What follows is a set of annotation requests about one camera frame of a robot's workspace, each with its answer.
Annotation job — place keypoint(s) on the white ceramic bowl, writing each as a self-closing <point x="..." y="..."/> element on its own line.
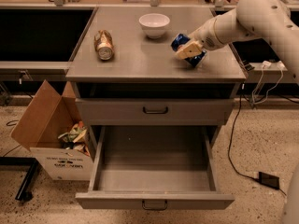
<point x="154" y="25"/>

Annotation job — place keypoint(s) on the open grey middle drawer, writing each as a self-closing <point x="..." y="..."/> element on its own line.
<point x="154" y="168"/>

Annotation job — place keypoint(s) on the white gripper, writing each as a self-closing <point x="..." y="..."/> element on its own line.
<point x="205" y="38"/>

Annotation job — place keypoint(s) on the gold crushed can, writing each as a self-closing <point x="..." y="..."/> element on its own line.
<point x="103" y="45"/>

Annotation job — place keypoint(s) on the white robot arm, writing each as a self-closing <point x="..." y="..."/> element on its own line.
<point x="269" y="20"/>

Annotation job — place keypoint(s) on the closed grey top drawer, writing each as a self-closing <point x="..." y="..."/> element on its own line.
<point x="155" y="111"/>

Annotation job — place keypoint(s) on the black power adapter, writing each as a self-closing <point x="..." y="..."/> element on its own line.
<point x="271" y="181"/>

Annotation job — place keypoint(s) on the black metal stand leg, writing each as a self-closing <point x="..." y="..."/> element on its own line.
<point x="28" y="168"/>

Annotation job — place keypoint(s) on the grey drawer cabinet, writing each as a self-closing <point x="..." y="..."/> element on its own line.
<point x="143" y="68"/>

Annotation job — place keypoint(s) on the blue pepsi can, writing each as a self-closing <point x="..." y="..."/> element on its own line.
<point x="182" y="39"/>

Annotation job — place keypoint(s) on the cardboard box with trash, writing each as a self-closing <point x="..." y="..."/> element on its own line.
<point x="47" y="116"/>

